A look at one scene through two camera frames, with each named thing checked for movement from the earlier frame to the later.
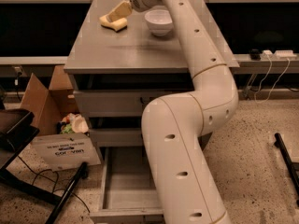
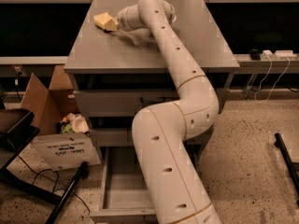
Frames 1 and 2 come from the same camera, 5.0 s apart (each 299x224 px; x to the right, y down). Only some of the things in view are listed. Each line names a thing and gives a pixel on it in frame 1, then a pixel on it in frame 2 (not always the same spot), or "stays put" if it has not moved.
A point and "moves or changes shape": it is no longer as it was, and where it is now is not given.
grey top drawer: x=117 y=103 stays put
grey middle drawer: x=119 y=137 stays put
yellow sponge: x=116 y=19 moves or changes shape
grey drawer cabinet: x=124 y=60 stays put
